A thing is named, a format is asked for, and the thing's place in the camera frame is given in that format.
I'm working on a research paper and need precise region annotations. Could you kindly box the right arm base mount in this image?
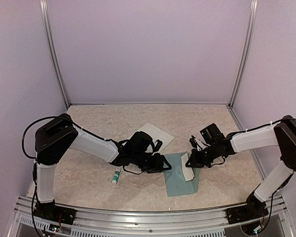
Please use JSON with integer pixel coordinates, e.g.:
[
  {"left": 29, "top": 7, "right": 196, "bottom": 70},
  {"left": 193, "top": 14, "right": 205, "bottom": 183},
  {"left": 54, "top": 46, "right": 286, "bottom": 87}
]
[{"left": 226, "top": 192, "right": 269, "bottom": 225}]

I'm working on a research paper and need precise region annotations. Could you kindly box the white letter sheet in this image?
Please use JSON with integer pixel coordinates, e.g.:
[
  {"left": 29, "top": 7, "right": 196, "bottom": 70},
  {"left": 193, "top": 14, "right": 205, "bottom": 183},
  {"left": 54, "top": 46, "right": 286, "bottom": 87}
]
[
  {"left": 138, "top": 123, "right": 174, "bottom": 152},
  {"left": 181, "top": 152, "right": 195, "bottom": 182}
]

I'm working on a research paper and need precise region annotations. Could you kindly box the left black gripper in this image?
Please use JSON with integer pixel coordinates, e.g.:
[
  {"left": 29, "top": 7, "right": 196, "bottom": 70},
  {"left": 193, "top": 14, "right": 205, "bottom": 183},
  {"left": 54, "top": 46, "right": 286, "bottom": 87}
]
[{"left": 132, "top": 152, "right": 172, "bottom": 174}]

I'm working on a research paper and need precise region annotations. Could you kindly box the white green glue stick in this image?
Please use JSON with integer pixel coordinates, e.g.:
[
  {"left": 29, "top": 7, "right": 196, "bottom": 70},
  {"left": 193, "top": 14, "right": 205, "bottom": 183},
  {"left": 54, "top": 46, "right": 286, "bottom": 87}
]
[{"left": 111, "top": 168, "right": 121, "bottom": 185}]

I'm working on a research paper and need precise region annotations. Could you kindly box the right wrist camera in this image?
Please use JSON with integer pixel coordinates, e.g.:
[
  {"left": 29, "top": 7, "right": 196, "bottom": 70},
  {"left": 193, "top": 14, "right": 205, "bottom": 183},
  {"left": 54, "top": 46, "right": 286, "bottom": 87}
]
[{"left": 189, "top": 135, "right": 203, "bottom": 151}]

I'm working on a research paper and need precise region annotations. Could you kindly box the left aluminium frame post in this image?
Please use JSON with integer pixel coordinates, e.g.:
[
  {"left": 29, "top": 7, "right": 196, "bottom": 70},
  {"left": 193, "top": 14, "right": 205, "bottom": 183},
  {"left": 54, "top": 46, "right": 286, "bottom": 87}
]
[{"left": 39, "top": 0, "right": 71, "bottom": 109}]

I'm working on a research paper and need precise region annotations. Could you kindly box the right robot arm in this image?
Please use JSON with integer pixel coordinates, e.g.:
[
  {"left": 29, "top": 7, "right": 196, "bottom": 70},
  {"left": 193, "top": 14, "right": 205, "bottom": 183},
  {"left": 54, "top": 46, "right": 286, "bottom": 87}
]
[{"left": 185, "top": 115, "right": 296, "bottom": 219}]

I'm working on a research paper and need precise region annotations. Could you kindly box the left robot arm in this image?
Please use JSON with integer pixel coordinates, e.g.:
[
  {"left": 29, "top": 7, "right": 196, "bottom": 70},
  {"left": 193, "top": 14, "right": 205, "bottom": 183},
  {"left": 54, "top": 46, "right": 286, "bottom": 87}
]
[{"left": 21, "top": 113, "right": 172, "bottom": 220}]

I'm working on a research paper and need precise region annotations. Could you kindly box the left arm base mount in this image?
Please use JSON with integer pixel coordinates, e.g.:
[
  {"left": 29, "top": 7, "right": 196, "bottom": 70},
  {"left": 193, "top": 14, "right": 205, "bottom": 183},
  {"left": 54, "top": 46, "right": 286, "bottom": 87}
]
[{"left": 33, "top": 200, "right": 76, "bottom": 225}]

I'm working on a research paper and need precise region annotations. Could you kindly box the front aluminium rail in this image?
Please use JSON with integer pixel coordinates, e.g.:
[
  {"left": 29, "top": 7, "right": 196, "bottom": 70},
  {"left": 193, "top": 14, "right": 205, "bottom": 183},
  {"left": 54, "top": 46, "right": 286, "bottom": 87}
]
[{"left": 5, "top": 196, "right": 295, "bottom": 237}]

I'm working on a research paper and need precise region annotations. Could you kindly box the aluminium frame post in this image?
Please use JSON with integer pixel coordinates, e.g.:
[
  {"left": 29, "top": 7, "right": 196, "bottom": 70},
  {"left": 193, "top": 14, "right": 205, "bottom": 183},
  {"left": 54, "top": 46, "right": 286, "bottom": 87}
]
[
  {"left": 228, "top": 0, "right": 259, "bottom": 110},
  {"left": 39, "top": 0, "right": 71, "bottom": 109}
]

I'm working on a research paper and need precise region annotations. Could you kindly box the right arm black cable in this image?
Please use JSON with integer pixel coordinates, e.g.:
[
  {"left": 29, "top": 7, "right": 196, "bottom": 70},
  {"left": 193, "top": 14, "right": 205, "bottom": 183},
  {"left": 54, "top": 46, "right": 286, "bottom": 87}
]
[{"left": 244, "top": 118, "right": 296, "bottom": 131}]

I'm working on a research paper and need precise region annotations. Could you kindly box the right aluminium frame post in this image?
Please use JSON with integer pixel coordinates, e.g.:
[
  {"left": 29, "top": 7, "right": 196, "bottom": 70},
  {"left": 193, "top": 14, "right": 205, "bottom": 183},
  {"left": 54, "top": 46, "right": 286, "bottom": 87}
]
[{"left": 228, "top": 0, "right": 259, "bottom": 110}]

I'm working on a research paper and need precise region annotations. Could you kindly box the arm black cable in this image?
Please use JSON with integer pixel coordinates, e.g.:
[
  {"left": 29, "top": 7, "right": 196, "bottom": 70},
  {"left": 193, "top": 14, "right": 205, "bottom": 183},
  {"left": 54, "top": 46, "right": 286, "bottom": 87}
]
[
  {"left": 21, "top": 116, "right": 65, "bottom": 235},
  {"left": 244, "top": 118, "right": 296, "bottom": 131}
]

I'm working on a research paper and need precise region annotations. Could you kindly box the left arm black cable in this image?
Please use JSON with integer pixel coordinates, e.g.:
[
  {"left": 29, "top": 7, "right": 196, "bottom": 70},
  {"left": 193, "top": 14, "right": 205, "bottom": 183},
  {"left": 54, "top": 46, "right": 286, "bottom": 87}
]
[{"left": 21, "top": 116, "right": 65, "bottom": 235}]

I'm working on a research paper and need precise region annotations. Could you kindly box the teal blue envelope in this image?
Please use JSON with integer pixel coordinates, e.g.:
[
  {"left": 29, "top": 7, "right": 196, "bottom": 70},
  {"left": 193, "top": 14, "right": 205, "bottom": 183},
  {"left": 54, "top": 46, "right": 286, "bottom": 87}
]
[{"left": 164, "top": 152, "right": 199, "bottom": 197}]

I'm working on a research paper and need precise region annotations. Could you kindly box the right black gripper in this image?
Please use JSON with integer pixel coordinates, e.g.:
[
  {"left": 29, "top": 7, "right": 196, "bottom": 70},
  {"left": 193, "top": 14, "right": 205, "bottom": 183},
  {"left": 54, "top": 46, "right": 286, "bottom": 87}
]
[{"left": 185, "top": 143, "right": 219, "bottom": 168}]

